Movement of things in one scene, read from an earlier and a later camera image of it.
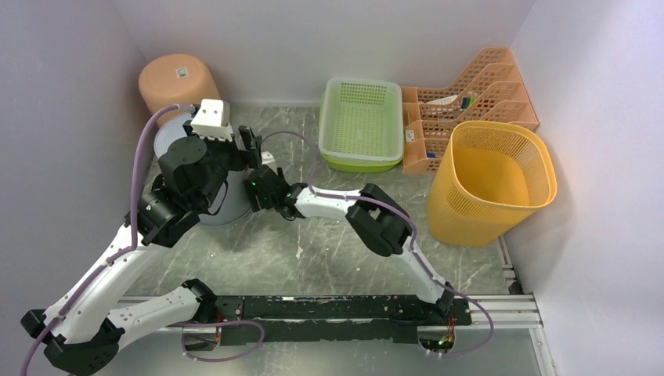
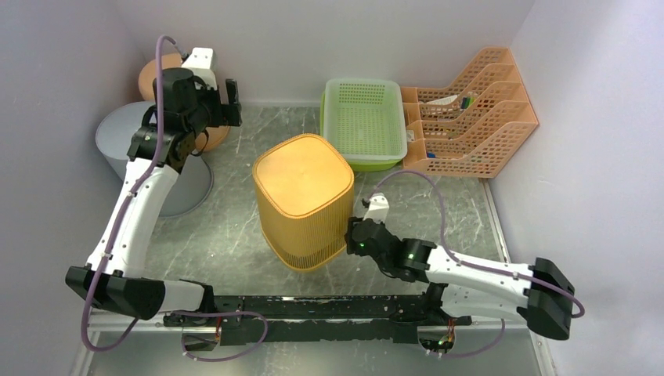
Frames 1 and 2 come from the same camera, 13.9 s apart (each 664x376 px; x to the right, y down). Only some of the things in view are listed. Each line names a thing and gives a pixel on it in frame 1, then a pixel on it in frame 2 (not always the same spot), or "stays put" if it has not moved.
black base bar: x=351 y=318 stays put
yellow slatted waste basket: x=492 y=175 → x=304 y=188
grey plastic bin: x=236 y=194 → x=193 y=186
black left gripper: x=243 y=157 → x=228 y=114
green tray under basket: x=352 y=166 stays put
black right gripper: x=253 y=193 → x=352 y=246
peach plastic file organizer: x=489 y=89 stays put
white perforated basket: x=361 y=120 stays put
